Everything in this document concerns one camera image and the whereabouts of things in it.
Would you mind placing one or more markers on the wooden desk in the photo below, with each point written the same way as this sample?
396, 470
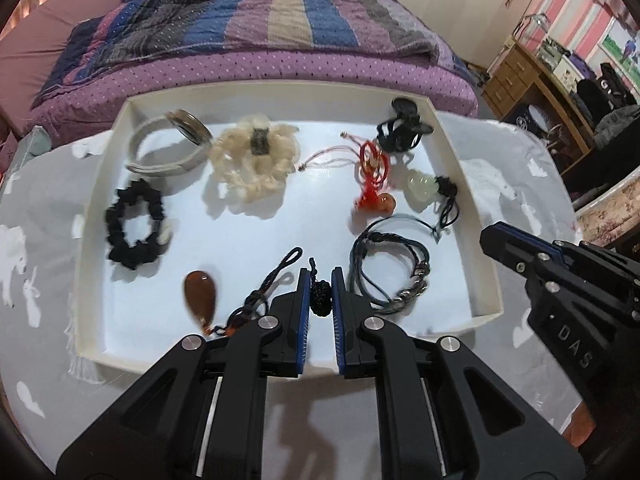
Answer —
520, 80

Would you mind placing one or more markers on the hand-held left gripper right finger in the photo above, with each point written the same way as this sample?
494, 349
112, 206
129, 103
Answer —
339, 310

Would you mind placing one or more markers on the black hair claw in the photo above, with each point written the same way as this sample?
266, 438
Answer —
400, 135

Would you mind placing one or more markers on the white shallow tray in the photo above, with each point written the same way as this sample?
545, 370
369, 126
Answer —
310, 210

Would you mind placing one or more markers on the black carved bead pendant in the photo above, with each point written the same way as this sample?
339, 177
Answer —
320, 302

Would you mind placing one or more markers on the floral bedding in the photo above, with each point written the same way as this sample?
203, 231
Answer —
610, 205

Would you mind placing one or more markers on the striped purple quilt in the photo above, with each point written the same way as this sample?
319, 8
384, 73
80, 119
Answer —
250, 10

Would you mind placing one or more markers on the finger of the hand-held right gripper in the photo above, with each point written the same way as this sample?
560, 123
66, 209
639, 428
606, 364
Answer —
510, 250

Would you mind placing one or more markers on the cream ruffled scrunchie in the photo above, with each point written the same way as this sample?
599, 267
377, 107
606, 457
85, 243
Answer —
240, 170

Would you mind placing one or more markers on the mauve bed cushion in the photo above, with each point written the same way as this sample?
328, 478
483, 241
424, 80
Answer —
50, 10

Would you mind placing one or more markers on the black scrunchie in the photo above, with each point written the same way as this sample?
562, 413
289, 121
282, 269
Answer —
112, 215

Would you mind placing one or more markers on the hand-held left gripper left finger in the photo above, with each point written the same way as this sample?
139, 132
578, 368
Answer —
302, 310

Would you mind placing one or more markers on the white band wristwatch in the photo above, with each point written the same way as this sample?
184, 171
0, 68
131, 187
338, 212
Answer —
192, 127

